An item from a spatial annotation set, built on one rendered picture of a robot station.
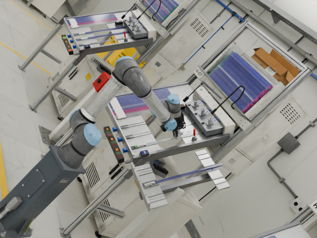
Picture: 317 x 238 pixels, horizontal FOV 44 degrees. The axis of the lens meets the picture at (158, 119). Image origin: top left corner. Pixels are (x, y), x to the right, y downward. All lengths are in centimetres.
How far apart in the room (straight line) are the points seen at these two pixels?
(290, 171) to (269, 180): 24
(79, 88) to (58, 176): 184
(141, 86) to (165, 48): 188
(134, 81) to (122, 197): 111
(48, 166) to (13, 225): 41
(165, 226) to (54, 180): 127
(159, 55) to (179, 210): 159
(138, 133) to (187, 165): 216
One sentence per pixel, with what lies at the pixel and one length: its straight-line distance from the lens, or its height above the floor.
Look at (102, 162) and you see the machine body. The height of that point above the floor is 30.
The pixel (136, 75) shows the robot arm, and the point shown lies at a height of 116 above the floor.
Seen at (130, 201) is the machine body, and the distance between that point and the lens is 283.
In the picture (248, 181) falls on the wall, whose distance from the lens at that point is 428.
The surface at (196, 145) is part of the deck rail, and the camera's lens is 265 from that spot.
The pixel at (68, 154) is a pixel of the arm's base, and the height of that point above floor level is 60.
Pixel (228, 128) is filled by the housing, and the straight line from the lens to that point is 272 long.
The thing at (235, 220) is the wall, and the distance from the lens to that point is 423.
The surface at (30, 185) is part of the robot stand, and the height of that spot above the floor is 31.
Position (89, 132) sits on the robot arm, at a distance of 213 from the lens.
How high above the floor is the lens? 150
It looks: 12 degrees down
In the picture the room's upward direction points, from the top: 45 degrees clockwise
